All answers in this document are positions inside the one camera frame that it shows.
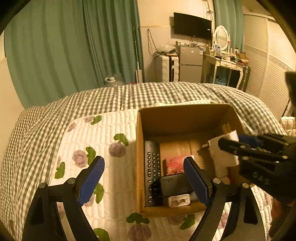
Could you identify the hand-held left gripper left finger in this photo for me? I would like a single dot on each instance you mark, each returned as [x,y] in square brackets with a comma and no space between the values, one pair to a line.
[92,178]

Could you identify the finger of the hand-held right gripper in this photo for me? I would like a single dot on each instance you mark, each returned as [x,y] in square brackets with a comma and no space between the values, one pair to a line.
[231,146]
[248,139]

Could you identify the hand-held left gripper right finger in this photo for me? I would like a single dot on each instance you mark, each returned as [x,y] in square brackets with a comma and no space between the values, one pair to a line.
[196,183]

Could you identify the white pronged charger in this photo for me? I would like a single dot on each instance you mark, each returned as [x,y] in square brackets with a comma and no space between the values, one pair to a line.
[225,158]

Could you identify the black power bank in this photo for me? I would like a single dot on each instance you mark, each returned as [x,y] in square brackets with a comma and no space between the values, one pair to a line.
[173,185]

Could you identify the small white tin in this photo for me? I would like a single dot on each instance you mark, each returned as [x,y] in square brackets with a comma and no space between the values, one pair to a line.
[179,200]

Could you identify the red small box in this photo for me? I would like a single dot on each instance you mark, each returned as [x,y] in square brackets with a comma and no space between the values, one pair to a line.
[172,166]

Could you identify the black remote control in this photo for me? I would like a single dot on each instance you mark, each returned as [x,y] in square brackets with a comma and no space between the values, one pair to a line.
[152,160]

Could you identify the cardboard box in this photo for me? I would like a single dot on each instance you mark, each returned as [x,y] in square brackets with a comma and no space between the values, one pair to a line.
[166,118]

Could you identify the white floral quilt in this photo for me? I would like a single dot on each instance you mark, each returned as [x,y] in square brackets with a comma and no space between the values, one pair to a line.
[111,166]

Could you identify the cream quilted jacket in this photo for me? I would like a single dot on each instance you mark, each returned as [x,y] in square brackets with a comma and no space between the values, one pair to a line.
[289,125]

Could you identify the dark plaid object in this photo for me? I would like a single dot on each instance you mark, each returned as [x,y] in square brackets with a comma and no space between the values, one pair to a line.
[244,77]

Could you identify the white louvred wardrobe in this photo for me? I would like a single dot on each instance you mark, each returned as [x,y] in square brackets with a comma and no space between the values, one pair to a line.
[266,64]

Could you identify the white vanity table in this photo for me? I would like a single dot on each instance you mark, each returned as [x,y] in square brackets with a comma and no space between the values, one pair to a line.
[222,62]

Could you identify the silver fridge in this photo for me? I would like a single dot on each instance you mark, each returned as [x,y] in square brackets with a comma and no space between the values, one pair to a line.
[189,62]

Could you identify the clear water jug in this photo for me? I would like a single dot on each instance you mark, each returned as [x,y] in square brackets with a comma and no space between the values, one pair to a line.
[113,81]

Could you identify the white suitcase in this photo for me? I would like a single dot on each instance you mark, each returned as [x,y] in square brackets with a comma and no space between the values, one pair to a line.
[165,69]

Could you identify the white oval mirror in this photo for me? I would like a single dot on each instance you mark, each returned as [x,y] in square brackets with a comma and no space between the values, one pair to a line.
[221,37]

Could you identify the clear plastic bag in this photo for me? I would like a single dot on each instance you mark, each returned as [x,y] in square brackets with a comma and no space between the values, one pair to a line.
[166,48]

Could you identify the narrow teal curtain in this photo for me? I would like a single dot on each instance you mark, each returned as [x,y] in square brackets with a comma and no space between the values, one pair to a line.
[227,16]

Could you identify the white mop pole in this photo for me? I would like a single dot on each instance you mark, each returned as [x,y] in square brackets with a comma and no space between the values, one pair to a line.
[137,60]

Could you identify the black wall television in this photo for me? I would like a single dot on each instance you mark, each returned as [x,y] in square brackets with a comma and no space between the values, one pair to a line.
[192,25]

